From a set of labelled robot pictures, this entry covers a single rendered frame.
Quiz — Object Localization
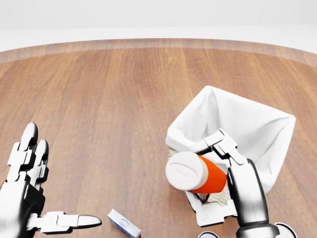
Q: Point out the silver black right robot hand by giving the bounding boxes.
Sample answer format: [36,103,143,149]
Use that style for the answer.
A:
[189,128,270,228]

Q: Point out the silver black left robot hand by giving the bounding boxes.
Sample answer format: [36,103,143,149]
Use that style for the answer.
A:
[0,122,103,238]

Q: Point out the red ketchup bottle white cap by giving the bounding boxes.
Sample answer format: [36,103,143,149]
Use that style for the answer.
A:
[165,151,228,194]

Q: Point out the wicker basket white cloth liner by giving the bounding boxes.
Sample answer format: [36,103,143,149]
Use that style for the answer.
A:
[165,85,297,208]

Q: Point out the small white blue box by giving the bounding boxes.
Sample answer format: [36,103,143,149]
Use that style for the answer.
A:
[107,209,143,238]

